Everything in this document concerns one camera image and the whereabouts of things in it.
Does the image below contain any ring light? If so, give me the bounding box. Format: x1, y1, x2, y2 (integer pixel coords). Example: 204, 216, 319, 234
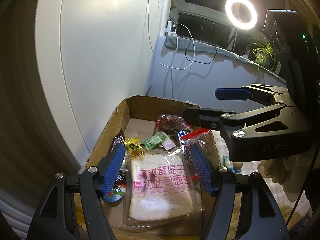
225, 0, 258, 30

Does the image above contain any packaged toast bread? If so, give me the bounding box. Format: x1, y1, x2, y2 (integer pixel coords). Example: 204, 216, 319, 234
123, 147, 204, 229

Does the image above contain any brown cardboard box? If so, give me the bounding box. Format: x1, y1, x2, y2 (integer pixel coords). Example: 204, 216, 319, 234
75, 94, 222, 240

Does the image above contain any grey sill cloth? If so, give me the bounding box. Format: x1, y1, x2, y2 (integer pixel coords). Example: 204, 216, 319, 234
161, 36, 286, 85

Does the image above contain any brown jelly cup snack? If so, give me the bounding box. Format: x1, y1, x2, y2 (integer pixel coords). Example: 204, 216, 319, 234
223, 155, 243, 173

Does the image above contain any red dates bag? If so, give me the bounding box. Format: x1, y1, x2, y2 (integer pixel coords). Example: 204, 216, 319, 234
154, 114, 191, 134

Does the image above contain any yellow candy packet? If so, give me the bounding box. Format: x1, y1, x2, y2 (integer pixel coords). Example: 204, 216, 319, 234
124, 138, 141, 152

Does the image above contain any green candy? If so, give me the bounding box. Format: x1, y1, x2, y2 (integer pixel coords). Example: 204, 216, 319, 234
142, 131, 169, 150

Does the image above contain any white charging cable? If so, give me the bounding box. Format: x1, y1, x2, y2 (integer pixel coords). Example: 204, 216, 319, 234
143, 0, 196, 71

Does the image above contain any black camera box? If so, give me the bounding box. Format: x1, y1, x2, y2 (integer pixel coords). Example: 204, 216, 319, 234
263, 9, 319, 99

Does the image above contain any pink candy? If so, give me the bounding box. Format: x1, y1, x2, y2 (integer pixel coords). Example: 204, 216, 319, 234
161, 138, 177, 151

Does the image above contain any black cable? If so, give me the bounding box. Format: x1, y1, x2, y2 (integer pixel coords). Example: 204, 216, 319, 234
184, 23, 218, 65

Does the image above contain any white wall charger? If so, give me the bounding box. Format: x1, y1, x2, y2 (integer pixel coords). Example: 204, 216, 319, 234
164, 20, 176, 36

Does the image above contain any potted spider plant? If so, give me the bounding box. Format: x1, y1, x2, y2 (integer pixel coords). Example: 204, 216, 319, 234
252, 38, 277, 71

